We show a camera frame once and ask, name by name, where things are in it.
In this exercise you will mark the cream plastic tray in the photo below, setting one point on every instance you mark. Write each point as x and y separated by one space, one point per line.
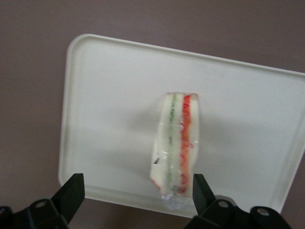
114 107

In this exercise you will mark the plastic-wrapped triangle sandwich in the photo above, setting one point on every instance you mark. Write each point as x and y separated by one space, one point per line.
176 143

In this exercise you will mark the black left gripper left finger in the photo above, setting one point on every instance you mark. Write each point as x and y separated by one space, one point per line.
64 202

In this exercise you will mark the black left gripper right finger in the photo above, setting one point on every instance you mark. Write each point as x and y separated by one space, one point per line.
209 212

